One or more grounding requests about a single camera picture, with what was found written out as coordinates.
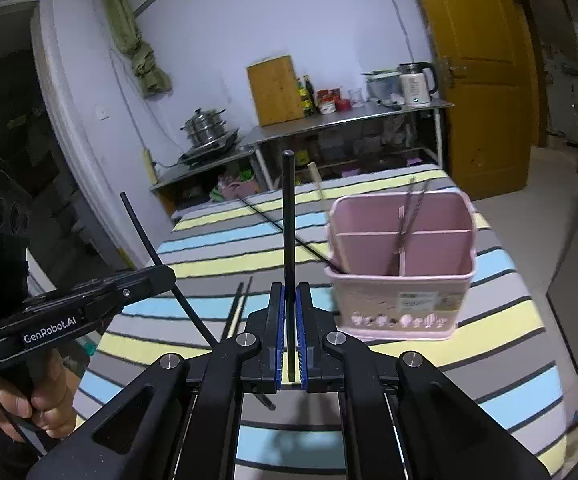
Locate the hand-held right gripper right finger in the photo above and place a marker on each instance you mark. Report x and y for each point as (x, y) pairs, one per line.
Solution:
(303, 370)

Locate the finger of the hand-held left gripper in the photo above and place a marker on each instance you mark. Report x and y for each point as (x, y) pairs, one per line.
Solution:
(144, 282)

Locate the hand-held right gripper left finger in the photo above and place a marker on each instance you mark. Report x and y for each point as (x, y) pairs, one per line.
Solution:
(282, 340)

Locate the black chopstick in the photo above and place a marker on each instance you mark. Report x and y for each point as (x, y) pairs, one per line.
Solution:
(141, 232)
(279, 225)
(289, 220)

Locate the row of chopsticks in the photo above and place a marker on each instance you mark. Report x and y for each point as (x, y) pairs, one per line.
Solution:
(234, 310)

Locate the pink plastic utensil holder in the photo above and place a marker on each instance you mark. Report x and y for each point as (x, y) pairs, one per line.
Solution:
(404, 305)

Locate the cream chopstick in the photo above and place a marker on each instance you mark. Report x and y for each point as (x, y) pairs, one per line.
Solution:
(316, 180)

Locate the silver metal chopstick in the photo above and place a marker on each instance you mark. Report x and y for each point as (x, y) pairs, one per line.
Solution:
(405, 215)

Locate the person's left hand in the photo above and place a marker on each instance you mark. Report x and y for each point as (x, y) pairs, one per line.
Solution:
(51, 405)

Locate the steel stove stand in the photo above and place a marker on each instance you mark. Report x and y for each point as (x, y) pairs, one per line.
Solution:
(194, 172)

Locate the pink plastic bag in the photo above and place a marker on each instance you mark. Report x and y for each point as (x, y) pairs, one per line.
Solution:
(234, 187)

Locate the gas stove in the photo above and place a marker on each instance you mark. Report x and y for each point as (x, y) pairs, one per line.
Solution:
(209, 149)

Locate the steel steamer pot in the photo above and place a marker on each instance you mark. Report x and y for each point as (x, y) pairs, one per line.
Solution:
(206, 127)

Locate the striped tablecloth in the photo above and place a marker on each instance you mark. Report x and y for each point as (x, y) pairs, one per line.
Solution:
(469, 320)

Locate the wooden cutting board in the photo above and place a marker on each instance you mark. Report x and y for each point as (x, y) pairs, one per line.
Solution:
(275, 92)

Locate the steel counter table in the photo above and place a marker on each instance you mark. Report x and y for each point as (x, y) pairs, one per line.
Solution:
(349, 117)

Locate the dark oil bottle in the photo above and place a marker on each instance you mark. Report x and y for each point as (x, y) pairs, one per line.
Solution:
(310, 94)
(301, 96)

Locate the red lidded jar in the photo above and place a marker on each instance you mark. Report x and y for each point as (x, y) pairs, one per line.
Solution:
(329, 100)

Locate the green hanging cloth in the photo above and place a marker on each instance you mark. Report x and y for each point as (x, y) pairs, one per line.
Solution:
(129, 30)

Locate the clear glass cup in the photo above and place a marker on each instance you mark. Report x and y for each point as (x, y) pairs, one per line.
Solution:
(356, 98)

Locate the clear plastic container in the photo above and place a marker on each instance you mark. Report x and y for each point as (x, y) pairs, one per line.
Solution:
(384, 87)

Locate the white electric kettle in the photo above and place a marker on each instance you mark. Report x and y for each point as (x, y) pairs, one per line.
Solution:
(415, 85)

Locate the yellow wooden door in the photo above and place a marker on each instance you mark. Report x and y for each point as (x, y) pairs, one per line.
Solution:
(474, 85)

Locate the white sliding door frame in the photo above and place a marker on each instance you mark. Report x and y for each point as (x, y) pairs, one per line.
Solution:
(64, 110)

